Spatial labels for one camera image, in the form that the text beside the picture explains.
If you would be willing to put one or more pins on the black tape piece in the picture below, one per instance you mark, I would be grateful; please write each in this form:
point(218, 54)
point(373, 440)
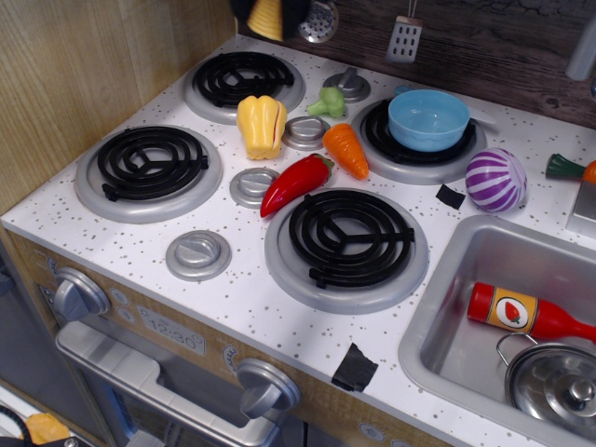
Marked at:
point(450, 197)
point(355, 371)

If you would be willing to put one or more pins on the red toy chili pepper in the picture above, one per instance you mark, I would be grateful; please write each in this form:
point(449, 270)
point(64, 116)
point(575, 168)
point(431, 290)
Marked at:
point(297, 180)

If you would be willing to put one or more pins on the black tape piece back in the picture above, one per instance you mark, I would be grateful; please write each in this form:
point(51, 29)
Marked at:
point(450, 197)

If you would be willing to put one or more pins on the yellow toy bell pepper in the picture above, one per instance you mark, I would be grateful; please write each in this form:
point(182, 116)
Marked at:
point(261, 122)

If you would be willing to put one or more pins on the silver oven knob left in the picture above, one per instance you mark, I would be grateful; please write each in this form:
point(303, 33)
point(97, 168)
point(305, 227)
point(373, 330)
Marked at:
point(78, 296)

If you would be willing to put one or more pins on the silver oven knob right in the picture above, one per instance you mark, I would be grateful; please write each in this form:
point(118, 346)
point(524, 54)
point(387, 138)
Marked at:
point(265, 388)

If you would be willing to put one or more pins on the silver stovetop knob upper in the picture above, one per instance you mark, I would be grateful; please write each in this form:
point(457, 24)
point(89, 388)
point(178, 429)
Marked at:
point(305, 133)

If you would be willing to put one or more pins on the black burner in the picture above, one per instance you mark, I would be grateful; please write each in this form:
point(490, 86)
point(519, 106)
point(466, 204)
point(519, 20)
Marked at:
point(391, 160)
point(346, 251)
point(215, 87)
point(148, 174)

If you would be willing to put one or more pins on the red toy ketchup bottle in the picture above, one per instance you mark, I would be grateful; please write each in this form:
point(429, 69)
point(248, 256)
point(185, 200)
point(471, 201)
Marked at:
point(518, 312)

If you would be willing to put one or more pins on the silver stovetop knob back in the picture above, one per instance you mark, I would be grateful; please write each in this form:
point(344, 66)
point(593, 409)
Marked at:
point(354, 87)

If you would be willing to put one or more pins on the silver toy sink basin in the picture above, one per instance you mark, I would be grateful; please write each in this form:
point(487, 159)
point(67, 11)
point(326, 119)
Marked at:
point(469, 321)

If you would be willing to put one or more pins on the steel toy pot with lid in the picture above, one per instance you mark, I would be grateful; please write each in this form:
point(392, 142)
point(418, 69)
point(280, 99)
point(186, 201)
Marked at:
point(552, 382)

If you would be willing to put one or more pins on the purple striped toy onion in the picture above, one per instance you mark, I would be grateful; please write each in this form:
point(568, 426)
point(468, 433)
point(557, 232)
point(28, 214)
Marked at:
point(496, 180)

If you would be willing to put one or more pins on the yellow object lower left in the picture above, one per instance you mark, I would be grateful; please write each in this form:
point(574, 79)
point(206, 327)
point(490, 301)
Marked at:
point(44, 428)

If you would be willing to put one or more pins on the hanging silver skimmer spoon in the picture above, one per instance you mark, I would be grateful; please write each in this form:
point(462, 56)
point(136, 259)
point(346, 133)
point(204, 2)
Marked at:
point(321, 22)

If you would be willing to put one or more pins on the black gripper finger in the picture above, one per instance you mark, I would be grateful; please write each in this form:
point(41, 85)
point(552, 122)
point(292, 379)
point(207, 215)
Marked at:
point(242, 9)
point(294, 13)

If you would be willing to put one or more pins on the black tape piece front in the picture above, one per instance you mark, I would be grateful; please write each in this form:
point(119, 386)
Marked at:
point(355, 371)

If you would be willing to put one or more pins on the back left black burner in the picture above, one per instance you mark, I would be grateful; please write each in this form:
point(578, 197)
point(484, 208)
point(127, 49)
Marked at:
point(215, 87)

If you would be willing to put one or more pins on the hanging silver spatula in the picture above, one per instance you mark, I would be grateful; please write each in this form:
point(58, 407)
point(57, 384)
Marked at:
point(405, 38)

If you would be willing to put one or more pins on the back right black burner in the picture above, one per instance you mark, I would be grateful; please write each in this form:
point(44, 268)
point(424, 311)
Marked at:
point(391, 160)

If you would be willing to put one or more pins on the green toy broccoli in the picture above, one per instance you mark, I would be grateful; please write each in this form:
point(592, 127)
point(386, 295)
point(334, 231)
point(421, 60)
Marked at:
point(330, 102)

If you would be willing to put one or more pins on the silver stovetop knob middle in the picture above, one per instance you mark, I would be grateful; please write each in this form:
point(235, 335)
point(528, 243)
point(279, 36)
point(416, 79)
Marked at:
point(249, 186)

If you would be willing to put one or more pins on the light blue plastic bowl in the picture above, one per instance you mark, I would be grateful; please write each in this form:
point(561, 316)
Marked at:
point(427, 120)

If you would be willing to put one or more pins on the front right black burner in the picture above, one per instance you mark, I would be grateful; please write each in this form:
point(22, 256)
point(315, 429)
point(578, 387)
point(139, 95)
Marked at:
point(346, 251)

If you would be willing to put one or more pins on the silver oven door handle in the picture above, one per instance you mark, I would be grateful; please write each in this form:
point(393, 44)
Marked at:
point(143, 409)

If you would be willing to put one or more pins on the front left black burner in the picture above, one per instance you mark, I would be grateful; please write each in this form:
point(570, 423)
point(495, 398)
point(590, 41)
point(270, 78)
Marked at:
point(148, 174)

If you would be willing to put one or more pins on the orange toy carrot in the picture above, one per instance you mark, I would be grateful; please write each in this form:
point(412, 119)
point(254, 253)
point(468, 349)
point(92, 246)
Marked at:
point(342, 143)

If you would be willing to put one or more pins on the silver stovetop knob front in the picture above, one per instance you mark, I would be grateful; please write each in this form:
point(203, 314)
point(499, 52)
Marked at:
point(198, 256)

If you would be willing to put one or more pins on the toy carrot with green top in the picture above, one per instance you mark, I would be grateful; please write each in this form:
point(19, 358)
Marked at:
point(560, 167)

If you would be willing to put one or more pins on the silver oven knob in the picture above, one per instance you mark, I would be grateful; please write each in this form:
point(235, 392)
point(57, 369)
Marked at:
point(265, 388)
point(78, 296)

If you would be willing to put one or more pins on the yellow toy corn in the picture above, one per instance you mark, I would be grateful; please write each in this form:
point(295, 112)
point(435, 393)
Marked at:
point(266, 19)

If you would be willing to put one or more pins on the silver stovetop knob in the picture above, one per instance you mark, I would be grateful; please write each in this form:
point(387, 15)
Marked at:
point(354, 87)
point(305, 133)
point(249, 186)
point(198, 256)

